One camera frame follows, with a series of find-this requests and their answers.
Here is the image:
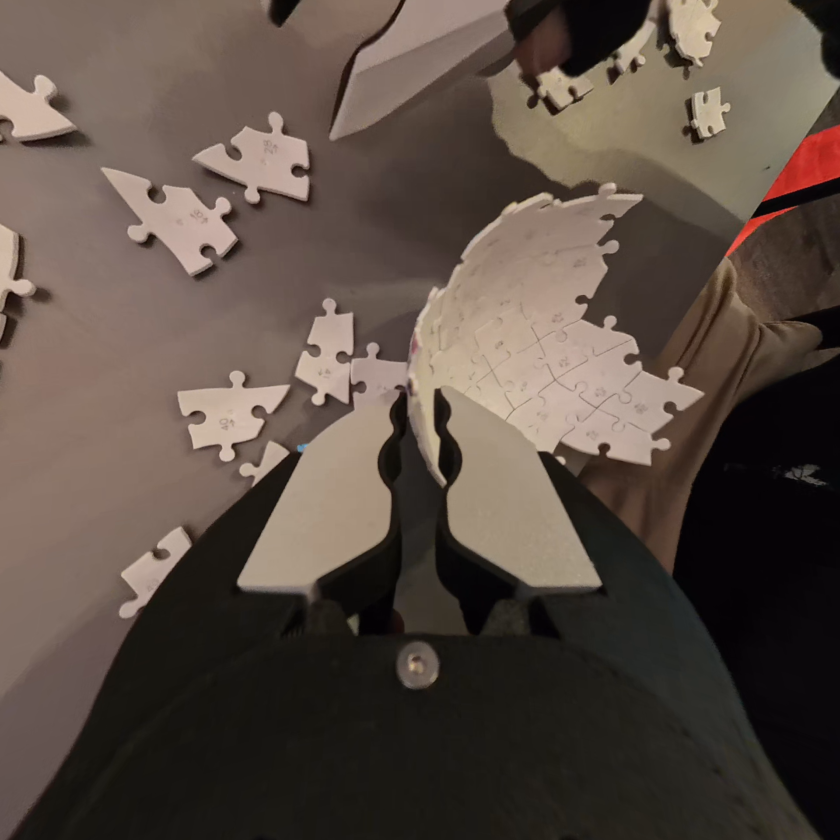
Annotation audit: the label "person's right hand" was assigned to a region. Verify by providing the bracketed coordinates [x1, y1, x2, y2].
[517, 10, 580, 83]

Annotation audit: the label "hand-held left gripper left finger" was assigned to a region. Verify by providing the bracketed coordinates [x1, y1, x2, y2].
[236, 392, 408, 634]

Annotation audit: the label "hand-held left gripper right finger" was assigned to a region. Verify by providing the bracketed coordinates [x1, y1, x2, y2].
[433, 387, 603, 634]

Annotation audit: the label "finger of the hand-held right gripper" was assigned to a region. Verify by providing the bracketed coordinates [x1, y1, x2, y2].
[328, 0, 519, 142]
[269, 0, 404, 140]

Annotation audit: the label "white curved puzzle piece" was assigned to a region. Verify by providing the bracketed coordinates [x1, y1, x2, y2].
[177, 371, 291, 462]
[686, 87, 731, 140]
[528, 66, 595, 112]
[100, 167, 239, 277]
[238, 441, 291, 488]
[0, 71, 78, 142]
[294, 298, 355, 406]
[0, 225, 37, 342]
[192, 112, 311, 204]
[607, 20, 657, 76]
[663, 0, 723, 67]
[118, 527, 193, 619]
[350, 343, 409, 408]

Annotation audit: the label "person's beige trousers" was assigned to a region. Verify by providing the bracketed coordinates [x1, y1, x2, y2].
[581, 259, 824, 573]

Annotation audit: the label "red and black object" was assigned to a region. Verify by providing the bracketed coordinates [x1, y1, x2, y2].
[725, 128, 840, 258]

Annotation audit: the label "partly built puzzle ball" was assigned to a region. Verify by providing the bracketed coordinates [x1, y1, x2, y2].
[407, 184, 706, 488]

